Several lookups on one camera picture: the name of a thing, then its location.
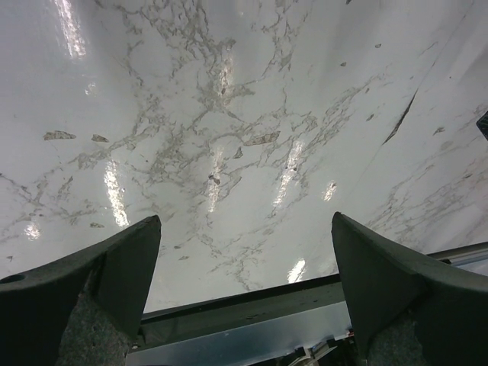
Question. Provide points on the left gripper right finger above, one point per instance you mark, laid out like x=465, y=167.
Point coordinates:
x=407, y=308

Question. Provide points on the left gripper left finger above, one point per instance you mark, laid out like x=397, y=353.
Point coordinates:
x=82, y=309

